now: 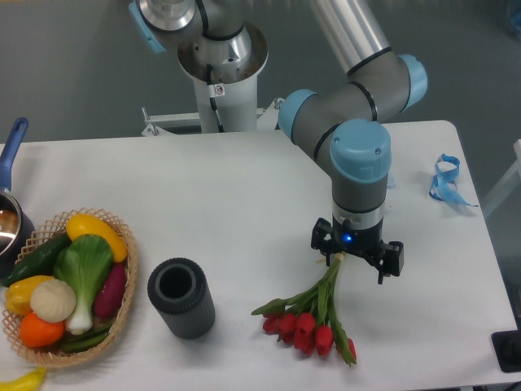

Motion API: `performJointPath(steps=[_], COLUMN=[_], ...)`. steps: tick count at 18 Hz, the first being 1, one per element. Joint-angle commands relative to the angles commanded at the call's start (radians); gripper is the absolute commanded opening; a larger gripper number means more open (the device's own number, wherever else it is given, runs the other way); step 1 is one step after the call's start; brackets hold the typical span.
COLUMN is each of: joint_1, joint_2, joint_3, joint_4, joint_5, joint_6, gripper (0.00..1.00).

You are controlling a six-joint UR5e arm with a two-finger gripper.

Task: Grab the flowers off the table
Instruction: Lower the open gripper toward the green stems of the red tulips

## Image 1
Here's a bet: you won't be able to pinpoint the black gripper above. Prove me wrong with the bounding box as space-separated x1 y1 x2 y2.
311 217 404 285

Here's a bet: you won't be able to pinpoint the red tulip bouquet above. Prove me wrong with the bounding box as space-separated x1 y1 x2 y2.
251 253 357 366

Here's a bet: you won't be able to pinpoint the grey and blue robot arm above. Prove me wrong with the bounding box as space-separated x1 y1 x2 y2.
129 1 428 278

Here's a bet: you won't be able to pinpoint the blue ribbon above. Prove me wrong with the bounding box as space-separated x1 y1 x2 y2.
428 154 478 207

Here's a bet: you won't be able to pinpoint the black device at table edge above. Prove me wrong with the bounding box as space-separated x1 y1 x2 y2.
491 330 521 373

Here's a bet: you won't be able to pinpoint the dark grey ribbed vase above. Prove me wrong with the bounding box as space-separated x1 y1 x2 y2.
147 257 216 340

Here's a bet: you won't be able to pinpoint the purple sweet potato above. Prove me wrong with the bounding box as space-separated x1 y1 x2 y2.
94 263 126 319

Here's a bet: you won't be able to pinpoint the green bok choy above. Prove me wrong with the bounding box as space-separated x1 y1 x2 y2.
54 234 113 336

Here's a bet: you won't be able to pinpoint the green bean pods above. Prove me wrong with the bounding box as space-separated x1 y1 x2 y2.
59 324 112 354

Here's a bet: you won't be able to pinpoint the woven wicker basket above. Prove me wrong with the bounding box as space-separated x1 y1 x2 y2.
2 208 138 368

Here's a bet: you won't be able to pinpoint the white garlic bulb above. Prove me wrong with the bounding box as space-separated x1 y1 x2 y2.
30 279 77 323

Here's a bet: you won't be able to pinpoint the green cucumber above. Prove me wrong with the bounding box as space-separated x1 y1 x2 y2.
2 233 72 287

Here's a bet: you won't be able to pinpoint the orange fruit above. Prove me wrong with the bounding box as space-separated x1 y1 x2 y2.
19 312 65 348

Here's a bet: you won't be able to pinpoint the yellow bell pepper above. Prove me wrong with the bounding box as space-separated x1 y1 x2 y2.
5 275 53 316

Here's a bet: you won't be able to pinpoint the yellow banana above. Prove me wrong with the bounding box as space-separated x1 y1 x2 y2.
1 367 47 391

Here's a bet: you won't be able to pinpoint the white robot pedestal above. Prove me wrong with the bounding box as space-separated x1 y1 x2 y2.
142 22 269 136

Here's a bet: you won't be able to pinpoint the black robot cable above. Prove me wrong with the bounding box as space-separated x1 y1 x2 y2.
205 64 225 134

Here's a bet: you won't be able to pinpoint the blue handled saucepan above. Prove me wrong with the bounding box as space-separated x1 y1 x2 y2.
1 117 34 279

